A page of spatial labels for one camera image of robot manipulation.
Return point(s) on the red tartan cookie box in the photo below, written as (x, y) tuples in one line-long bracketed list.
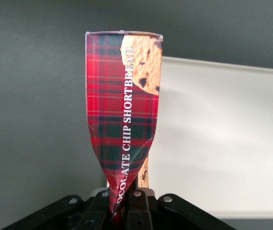
[(112, 107)]

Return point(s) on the white plastic tray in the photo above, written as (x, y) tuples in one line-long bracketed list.
[(222, 131)]

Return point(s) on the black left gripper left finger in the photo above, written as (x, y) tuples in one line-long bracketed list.
[(79, 213)]

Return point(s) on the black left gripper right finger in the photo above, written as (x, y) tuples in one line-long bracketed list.
[(151, 213)]

